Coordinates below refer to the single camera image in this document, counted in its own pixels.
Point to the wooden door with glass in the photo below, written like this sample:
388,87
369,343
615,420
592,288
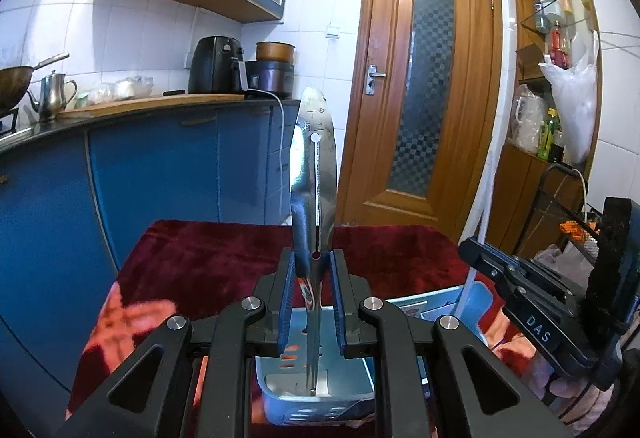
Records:
423,102

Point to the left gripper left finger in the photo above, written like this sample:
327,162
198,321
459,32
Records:
151,393

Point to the black air fryer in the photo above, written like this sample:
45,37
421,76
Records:
214,66

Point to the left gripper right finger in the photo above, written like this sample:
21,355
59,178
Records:
432,378

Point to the black wok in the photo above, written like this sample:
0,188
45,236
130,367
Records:
14,82

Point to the black wire cart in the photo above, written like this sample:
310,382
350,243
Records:
565,218

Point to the wooden shelf unit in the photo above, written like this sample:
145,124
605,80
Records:
522,220

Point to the red floral blanket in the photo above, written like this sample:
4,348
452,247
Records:
196,269

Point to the white plastic bag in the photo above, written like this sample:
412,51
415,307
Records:
574,91

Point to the steel kettle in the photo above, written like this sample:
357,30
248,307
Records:
52,96

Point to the light blue utensil box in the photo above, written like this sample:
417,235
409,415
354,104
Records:
345,387

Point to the stainless steel spatula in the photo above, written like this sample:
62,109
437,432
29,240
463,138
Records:
313,180

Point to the rice cooker with brown pot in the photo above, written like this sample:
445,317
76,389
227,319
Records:
273,68

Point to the blue base cabinets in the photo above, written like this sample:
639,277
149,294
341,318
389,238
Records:
78,195

